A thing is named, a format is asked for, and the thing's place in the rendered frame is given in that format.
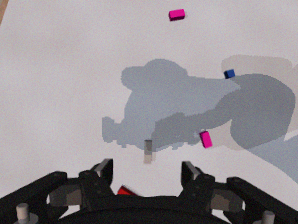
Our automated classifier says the small blue block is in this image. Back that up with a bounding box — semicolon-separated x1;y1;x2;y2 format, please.
224;69;235;79

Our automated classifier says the red rod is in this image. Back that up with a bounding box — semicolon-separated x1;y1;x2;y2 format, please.
117;186;136;195

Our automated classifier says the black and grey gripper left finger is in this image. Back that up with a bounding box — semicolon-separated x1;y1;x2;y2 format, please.
0;158;126;224

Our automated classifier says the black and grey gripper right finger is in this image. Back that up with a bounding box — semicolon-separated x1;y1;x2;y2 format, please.
166;161;298;224

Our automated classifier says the small magenta block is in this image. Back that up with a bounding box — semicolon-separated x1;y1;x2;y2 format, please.
169;9;185;22
199;131;212;148

